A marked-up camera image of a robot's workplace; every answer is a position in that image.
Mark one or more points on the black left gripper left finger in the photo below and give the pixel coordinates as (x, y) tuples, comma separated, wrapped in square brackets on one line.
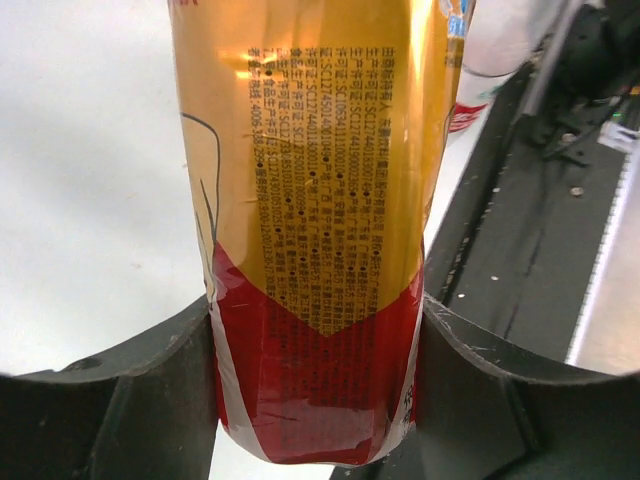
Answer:
[(143, 409)]

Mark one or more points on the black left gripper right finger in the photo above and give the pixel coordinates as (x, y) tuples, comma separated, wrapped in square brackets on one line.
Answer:
[(488, 409)]

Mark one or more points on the amber tea bottle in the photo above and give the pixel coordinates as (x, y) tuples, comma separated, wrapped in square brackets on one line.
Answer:
[(314, 133)]

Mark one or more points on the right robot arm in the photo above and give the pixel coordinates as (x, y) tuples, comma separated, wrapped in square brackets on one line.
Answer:
[(589, 68)]

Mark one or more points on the red cap water bottle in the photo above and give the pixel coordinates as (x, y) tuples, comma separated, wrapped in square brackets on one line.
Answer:
[(501, 38)]

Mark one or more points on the white slotted cable duct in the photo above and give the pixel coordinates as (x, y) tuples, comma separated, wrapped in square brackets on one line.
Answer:
[(606, 336)]

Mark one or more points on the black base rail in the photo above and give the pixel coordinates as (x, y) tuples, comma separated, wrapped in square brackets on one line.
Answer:
[(516, 249)]

